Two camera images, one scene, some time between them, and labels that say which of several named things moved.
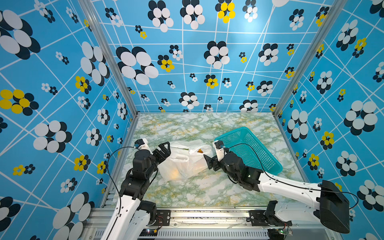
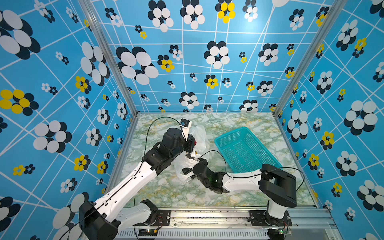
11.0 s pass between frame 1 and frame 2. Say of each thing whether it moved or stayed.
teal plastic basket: stayed
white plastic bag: moved
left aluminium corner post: stayed
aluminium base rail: stayed
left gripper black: moved
